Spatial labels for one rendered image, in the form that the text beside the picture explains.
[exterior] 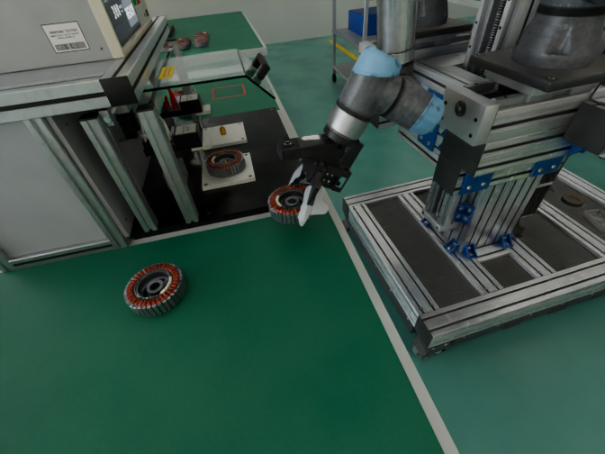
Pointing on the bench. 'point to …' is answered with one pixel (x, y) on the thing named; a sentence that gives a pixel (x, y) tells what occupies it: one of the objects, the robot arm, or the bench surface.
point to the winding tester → (61, 33)
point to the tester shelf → (83, 82)
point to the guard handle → (261, 66)
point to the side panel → (47, 201)
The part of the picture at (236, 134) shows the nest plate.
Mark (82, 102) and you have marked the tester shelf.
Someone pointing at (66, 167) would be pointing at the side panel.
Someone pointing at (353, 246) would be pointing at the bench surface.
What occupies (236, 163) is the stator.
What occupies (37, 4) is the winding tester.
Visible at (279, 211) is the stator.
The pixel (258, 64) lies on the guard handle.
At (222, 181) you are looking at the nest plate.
